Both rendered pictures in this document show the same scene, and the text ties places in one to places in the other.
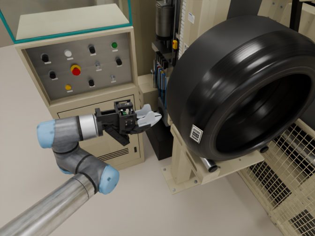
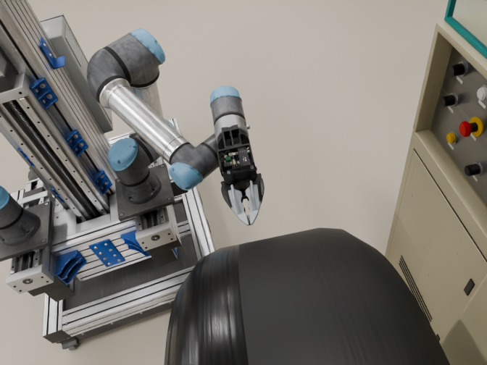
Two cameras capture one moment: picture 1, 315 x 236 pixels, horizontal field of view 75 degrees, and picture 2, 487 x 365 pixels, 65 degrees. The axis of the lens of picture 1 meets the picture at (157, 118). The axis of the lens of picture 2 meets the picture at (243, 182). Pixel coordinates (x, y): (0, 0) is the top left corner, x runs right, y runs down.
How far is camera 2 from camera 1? 0.80 m
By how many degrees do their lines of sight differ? 69
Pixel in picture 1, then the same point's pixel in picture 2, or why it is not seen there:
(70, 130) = (215, 112)
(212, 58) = (256, 250)
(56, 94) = (438, 130)
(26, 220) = (136, 109)
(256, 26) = (296, 349)
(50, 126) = (219, 94)
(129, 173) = not seen: hidden behind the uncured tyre
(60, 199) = (153, 128)
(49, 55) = (467, 73)
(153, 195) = not seen: outside the picture
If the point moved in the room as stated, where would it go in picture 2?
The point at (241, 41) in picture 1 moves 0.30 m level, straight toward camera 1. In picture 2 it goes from (248, 291) to (86, 190)
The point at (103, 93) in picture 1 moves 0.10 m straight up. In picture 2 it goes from (464, 204) to (475, 180)
